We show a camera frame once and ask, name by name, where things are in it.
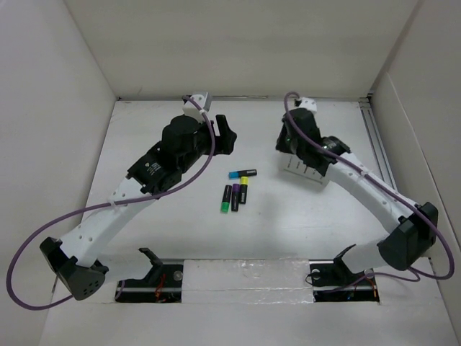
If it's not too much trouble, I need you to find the blue cap highlighter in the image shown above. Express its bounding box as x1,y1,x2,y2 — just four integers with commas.
228,169,257,179

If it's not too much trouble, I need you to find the yellow cap highlighter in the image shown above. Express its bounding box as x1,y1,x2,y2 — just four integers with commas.
239,177,249,205

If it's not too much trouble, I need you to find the purple cap highlighter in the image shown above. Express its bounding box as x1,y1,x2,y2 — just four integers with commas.
230,184,240,212

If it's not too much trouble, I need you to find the green cap highlighter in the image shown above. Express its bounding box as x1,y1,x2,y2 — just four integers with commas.
220,185,232,213

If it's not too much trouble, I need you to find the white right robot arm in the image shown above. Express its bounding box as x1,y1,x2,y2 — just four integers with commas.
276,107,438,284

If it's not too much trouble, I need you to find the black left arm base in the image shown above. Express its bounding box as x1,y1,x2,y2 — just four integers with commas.
115,248,184,303

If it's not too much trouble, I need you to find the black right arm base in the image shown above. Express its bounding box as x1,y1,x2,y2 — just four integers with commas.
305,246,380,303

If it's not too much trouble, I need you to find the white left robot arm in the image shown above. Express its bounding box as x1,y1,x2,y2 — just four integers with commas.
40,115,237,301

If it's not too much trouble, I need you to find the white desk organizer box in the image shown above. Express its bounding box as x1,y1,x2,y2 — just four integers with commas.
279,154,330,192

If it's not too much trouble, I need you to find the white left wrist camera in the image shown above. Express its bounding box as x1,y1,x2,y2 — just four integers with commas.
182,92,212,120

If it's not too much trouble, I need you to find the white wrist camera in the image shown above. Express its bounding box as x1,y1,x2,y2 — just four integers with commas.
182,92,212,120
294,97,318,114

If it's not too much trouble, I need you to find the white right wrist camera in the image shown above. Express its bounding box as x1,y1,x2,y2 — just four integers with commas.
294,97,318,114

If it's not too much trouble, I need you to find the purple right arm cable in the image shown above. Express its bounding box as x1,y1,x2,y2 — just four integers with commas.
283,91,455,281

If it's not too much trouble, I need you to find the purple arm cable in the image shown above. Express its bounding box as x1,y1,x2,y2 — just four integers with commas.
6,94,217,310
283,91,455,281

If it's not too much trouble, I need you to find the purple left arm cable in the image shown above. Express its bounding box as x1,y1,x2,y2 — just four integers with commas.
6,94,217,310

